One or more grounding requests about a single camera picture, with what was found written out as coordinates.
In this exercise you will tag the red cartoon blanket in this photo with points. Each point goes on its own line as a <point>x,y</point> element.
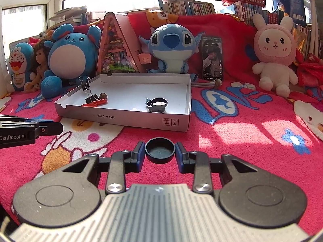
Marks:
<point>238,118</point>

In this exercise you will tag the black smartphone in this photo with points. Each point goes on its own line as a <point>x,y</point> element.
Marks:
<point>212,58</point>

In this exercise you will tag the brown walnut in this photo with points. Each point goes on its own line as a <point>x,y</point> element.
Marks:
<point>103,96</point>

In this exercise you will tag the black binder clip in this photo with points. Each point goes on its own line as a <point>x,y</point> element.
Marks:
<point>90,97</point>

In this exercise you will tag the blue Doraemon plush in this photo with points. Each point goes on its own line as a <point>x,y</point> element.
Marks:
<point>20,64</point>

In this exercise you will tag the binder clip on box edge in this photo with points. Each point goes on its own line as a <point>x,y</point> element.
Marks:
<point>84,82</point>

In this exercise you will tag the white cardboard box tray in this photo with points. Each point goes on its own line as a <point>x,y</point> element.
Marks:
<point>127,97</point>

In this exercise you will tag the round blue mouse plush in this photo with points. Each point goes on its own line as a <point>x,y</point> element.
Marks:
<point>72,58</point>

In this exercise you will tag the pink triangular miniature house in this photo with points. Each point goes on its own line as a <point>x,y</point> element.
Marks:
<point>120,49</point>

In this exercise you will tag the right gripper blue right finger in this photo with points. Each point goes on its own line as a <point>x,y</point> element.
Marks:
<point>198,164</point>

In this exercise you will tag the blue Stitch plush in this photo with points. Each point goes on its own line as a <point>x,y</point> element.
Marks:
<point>172,45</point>

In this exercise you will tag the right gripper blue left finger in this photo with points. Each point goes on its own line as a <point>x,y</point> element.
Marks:
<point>121,163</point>

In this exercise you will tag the brown haired doll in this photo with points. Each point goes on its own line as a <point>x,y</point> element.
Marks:
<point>39,66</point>

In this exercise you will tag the pink bunny plush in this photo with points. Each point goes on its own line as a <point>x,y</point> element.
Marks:
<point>275,47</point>

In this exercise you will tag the stack of papers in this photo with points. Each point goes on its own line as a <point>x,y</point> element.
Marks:
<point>69,15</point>

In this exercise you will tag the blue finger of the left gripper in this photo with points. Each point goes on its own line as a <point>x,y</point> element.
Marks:
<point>39,120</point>
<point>48,128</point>

